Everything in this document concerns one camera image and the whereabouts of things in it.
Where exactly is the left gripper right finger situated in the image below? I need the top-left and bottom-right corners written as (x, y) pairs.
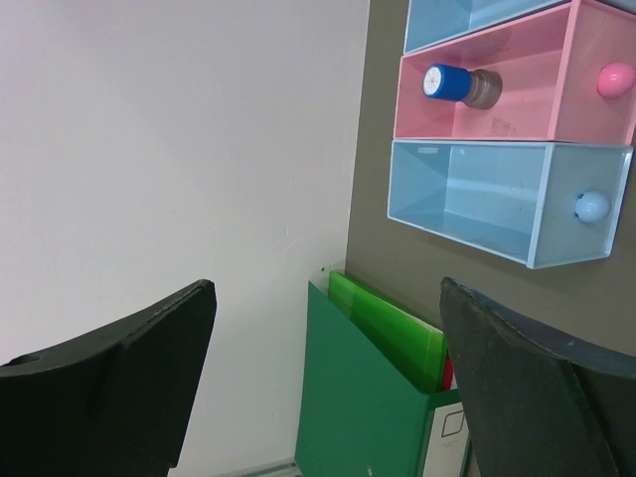
top-left (439, 277), bottom-right (635, 476)

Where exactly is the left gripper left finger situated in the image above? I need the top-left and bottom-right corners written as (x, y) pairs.
top-left (1, 280), bottom-right (217, 476)

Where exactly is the light green plastic folder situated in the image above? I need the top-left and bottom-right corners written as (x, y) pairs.
top-left (328, 271), bottom-right (454, 393)

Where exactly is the dark green ring binder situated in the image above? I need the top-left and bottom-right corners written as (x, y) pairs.
top-left (295, 284), bottom-right (469, 476)

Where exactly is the light blue end bin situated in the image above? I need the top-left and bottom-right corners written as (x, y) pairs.
top-left (388, 140), bottom-right (633, 269)

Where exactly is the small blue capped bottle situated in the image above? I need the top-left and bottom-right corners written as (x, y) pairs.
top-left (422, 64), bottom-right (503, 109)

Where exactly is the pink plastic bin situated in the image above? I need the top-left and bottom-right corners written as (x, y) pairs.
top-left (394, 1), bottom-right (635, 145)

